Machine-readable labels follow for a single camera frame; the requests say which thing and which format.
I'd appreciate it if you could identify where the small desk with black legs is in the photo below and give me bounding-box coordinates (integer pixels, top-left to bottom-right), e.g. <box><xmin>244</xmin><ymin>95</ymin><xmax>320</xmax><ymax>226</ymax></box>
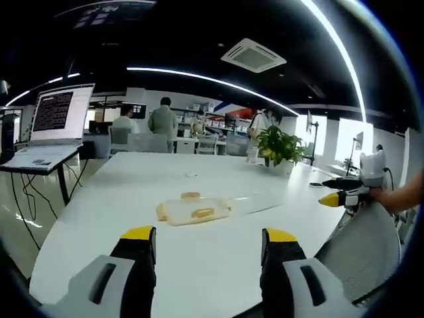
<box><xmin>0</xmin><ymin>144</ymin><xmax>84</xmax><ymax>207</ymax></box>

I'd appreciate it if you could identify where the ceiling air conditioner vent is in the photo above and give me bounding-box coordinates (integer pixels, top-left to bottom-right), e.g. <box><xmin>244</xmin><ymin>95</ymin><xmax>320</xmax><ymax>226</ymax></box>
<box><xmin>221</xmin><ymin>38</ymin><xmax>288</xmax><ymax>74</ymax></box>

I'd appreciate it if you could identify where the clear plastic tray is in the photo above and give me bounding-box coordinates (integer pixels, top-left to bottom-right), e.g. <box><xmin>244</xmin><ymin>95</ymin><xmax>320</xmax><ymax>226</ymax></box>
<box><xmin>155</xmin><ymin>195</ymin><xmax>233</xmax><ymax>227</ymax></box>

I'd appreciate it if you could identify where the white laptop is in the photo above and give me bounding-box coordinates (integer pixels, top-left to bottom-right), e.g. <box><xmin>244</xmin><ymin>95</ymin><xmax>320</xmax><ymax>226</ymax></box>
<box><xmin>0</xmin><ymin>83</ymin><xmax>96</xmax><ymax>172</ymax></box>

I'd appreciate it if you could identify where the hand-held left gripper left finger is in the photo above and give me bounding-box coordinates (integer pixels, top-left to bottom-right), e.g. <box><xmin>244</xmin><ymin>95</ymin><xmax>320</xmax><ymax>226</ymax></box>
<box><xmin>56</xmin><ymin>225</ymin><xmax>157</xmax><ymax>318</ymax></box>

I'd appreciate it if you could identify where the green potted plant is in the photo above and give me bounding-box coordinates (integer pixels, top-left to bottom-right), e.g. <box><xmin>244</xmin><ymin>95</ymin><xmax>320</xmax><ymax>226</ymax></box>
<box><xmin>256</xmin><ymin>125</ymin><xmax>307</xmax><ymax>176</ymax></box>

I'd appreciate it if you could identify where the long ceiling light strip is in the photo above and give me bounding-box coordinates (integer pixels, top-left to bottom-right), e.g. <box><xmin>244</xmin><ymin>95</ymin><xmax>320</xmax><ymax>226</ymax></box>
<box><xmin>126</xmin><ymin>66</ymin><xmax>298</xmax><ymax>116</ymax></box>

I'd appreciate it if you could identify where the curved ceiling light strip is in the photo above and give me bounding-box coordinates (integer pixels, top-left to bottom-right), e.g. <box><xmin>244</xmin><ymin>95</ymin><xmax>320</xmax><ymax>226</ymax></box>
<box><xmin>300</xmin><ymin>0</ymin><xmax>368</xmax><ymax>123</ymax></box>

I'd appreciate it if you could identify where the grey mesh office chair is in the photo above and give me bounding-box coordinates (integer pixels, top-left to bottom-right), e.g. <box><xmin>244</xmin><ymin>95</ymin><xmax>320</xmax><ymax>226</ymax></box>
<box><xmin>313</xmin><ymin>201</ymin><xmax>403</xmax><ymax>304</ymax></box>

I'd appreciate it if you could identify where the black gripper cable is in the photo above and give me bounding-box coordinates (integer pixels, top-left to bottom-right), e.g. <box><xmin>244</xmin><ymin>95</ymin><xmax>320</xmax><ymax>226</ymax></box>
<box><xmin>384</xmin><ymin>167</ymin><xmax>396</xmax><ymax>192</ymax></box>

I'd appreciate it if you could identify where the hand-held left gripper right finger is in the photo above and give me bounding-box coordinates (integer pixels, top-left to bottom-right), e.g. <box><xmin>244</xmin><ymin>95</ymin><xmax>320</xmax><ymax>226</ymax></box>
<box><xmin>260</xmin><ymin>227</ymin><xmax>358</xmax><ymax>318</ymax></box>

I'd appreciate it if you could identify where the short ceiling light strip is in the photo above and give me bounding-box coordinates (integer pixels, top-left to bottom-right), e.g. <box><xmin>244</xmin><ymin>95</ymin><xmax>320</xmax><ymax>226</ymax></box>
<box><xmin>4</xmin><ymin>72</ymin><xmax>81</xmax><ymax>107</ymax></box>

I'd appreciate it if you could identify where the monitor on black stand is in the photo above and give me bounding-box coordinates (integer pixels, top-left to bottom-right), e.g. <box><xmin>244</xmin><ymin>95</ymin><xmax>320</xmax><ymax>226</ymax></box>
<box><xmin>305</xmin><ymin>110</ymin><xmax>320</xmax><ymax>164</ymax></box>

